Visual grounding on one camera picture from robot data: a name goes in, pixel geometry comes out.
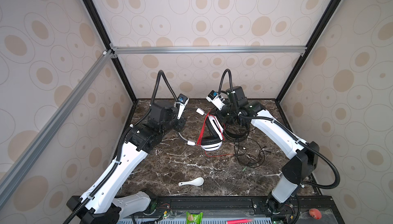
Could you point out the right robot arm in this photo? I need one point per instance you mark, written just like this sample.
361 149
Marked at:
303 156

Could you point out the white ceramic spoon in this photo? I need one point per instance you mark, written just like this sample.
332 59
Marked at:
196 182

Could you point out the green snack packet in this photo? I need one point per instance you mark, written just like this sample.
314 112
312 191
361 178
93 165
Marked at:
194 218

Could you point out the pink pen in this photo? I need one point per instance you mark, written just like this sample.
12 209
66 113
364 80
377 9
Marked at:
240 221

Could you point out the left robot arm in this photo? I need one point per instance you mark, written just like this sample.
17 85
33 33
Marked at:
99 204

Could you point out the white headphones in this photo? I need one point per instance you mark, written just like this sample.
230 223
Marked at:
211 136

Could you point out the right black frame post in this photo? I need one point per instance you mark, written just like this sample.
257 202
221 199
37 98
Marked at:
320 27

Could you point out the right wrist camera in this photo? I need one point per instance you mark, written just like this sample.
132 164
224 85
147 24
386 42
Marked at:
216 99

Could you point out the horizontal aluminium rail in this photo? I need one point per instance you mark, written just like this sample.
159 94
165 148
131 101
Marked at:
204 50

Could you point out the left black frame post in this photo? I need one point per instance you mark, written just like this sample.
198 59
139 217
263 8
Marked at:
98 23

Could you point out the black headphones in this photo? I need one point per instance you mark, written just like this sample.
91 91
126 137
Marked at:
236 129

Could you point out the black frame post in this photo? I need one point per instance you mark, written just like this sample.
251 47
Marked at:
320 27
98 23

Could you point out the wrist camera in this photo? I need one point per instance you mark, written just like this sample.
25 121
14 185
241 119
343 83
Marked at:
216 99
181 103

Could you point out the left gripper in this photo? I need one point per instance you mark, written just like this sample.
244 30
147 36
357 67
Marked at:
180 126

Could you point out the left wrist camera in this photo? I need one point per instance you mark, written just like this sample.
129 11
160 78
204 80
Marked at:
181 103

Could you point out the left slanted aluminium rail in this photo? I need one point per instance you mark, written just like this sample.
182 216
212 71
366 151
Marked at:
31 154

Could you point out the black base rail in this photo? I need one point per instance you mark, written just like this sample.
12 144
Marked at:
254 205

